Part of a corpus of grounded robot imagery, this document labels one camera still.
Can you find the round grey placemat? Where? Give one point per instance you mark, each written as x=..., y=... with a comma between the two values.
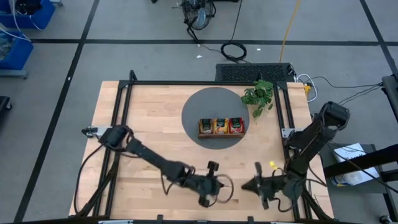
x=214, y=102

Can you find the blue plastic bin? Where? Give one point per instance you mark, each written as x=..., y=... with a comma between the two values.
x=18, y=53
x=40, y=15

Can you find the black metal stand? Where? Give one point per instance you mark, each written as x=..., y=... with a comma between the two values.
x=357, y=162

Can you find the wooden three-compartment box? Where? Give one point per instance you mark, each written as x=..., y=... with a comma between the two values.
x=220, y=136

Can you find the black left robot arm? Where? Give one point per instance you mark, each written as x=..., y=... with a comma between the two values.
x=149, y=157

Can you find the orange tea bag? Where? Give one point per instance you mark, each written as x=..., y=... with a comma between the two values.
x=221, y=126

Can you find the black caster wheel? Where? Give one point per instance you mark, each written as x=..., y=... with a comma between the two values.
x=385, y=219

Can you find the black floor fan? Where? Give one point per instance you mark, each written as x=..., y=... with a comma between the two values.
x=199, y=14

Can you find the black object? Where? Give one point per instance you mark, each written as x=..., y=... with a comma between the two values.
x=3, y=104

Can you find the black table clamp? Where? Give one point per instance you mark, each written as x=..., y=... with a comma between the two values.
x=160, y=218
x=258, y=77
x=250, y=219
x=133, y=75

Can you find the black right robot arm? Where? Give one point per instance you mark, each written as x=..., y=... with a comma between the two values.
x=311, y=137

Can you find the black device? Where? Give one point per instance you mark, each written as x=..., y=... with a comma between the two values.
x=29, y=6

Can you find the red strawberry tea bag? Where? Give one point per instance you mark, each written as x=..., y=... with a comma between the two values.
x=236, y=125

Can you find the tan apple tea bag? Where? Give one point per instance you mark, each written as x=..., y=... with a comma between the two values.
x=205, y=126

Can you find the small green plant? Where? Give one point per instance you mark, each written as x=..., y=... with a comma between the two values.
x=258, y=95

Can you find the black vented computer case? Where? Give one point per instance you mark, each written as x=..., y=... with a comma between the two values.
x=252, y=73

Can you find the white paper sheet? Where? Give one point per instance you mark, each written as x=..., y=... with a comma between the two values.
x=349, y=152

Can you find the yellow plug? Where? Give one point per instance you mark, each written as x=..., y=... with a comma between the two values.
x=307, y=89

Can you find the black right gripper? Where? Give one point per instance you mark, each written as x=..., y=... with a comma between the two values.
x=269, y=186

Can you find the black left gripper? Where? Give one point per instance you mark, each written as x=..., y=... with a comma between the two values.
x=203, y=185

